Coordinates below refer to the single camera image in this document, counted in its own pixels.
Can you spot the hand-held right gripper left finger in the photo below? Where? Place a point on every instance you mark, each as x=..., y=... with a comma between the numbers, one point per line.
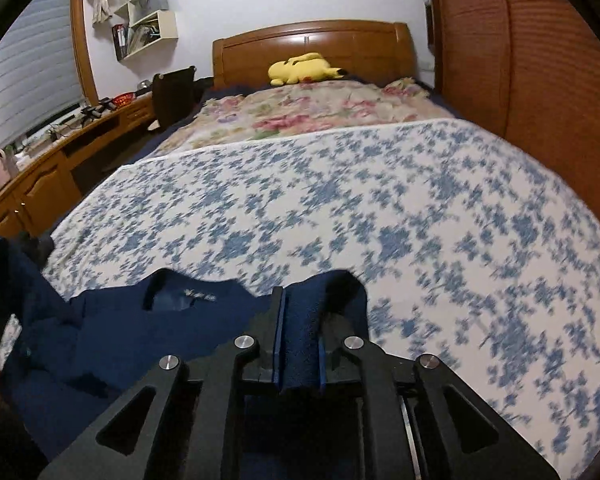
x=278, y=340

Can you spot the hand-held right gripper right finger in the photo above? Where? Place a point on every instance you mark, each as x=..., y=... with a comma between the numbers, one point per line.
x=323, y=365

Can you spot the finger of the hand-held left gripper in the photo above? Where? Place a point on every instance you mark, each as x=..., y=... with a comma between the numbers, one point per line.
x=37, y=247

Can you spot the navy blue blazer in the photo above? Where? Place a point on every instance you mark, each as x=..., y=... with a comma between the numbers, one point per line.
x=130, y=340

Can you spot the wooden desk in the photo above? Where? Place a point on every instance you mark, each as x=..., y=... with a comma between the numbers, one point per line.
x=35, y=190

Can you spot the pink bottle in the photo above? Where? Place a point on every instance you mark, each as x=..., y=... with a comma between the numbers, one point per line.
x=2, y=167

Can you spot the black tools on desk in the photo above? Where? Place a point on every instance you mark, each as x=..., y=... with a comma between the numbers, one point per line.
x=95, y=111

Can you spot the red basket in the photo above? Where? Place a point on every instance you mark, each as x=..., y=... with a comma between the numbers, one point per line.
x=123, y=99

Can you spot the grey window blind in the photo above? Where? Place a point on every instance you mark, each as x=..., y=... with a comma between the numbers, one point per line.
x=30, y=75

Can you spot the blue floral bedsheet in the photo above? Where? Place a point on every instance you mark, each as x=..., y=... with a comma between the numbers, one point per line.
x=380, y=200

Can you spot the black chair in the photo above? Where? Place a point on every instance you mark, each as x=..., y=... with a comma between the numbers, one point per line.
x=175, y=95

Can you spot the black binders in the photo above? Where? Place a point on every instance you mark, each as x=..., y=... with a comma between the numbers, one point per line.
x=119, y=41

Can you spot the pink floral blanket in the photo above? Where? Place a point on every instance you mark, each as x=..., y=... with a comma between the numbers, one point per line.
x=300, y=110

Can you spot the leaning books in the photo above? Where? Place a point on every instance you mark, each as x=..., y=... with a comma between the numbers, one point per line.
x=142, y=37

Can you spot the yellow plush toy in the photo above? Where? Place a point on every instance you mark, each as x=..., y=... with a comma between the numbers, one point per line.
x=305, y=69

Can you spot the wooden bed headboard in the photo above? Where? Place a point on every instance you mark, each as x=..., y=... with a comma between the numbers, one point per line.
x=310, y=40

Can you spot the wooden louvered wardrobe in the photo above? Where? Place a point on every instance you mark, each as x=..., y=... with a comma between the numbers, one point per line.
x=530, y=85

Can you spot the wooden window frame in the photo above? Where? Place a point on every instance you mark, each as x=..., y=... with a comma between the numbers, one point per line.
x=82, y=35

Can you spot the white wall shelf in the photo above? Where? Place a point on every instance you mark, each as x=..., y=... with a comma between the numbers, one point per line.
x=167, y=25

